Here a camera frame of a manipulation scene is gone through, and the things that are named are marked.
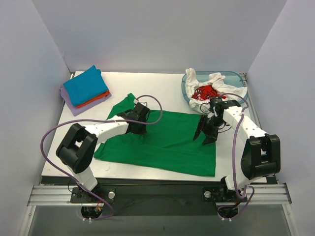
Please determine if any green t shirt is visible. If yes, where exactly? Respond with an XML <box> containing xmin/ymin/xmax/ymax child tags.
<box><xmin>93</xmin><ymin>93</ymin><xmax>217</xmax><ymax>177</ymax></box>

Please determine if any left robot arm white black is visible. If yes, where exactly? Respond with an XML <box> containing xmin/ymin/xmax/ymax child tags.
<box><xmin>56</xmin><ymin>103</ymin><xmax>150</xmax><ymax>203</ymax></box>

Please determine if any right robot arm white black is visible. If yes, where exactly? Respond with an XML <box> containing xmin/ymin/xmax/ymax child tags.
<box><xmin>193</xmin><ymin>97</ymin><xmax>281</xmax><ymax>201</ymax></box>

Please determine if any white t shirt red print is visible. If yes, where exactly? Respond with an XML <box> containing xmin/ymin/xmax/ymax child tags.
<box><xmin>186</xmin><ymin>68</ymin><xmax>248</xmax><ymax>115</ymax></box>

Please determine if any folded orange t shirt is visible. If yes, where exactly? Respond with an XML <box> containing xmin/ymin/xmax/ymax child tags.
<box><xmin>76</xmin><ymin>90</ymin><xmax>111</xmax><ymax>108</ymax></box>

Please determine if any clear blue plastic bin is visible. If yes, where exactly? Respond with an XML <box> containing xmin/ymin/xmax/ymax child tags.
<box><xmin>181</xmin><ymin>71</ymin><xmax>247</xmax><ymax>103</ymax></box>

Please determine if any folded blue t shirt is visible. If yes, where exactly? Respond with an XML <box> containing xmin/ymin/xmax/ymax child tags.
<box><xmin>63</xmin><ymin>65</ymin><xmax>109</xmax><ymax>106</ymax></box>

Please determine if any folded lilac t shirt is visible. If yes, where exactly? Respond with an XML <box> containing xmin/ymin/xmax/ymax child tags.
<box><xmin>60</xmin><ymin>87</ymin><xmax>111</xmax><ymax>116</ymax></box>

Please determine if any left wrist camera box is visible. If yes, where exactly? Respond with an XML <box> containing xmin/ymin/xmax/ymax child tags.
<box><xmin>133</xmin><ymin>99</ymin><xmax>148</xmax><ymax>107</ymax></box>

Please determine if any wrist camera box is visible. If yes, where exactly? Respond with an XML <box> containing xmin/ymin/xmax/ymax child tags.
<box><xmin>209</xmin><ymin>96</ymin><xmax>222</xmax><ymax>108</ymax></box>
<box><xmin>133</xmin><ymin>99</ymin><xmax>148</xmax><ymax>107</ymax></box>

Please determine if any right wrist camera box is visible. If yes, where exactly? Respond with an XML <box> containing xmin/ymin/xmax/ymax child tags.
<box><xmin>209</xmin><ymin>96</ymin><xmax>222</xmax><ymax>108</ymax></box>

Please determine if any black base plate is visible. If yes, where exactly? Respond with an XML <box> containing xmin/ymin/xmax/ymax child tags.
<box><xmin>69</xmin><ymin>178</ymin><xmax>245</xmax><ymax>218</ymax></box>

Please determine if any aluminium frame rail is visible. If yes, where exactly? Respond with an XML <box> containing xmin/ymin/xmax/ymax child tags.
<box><xmin>28</xmin><ymin>184</ymin><xmax>292</xmax><ymax>206</ymax></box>

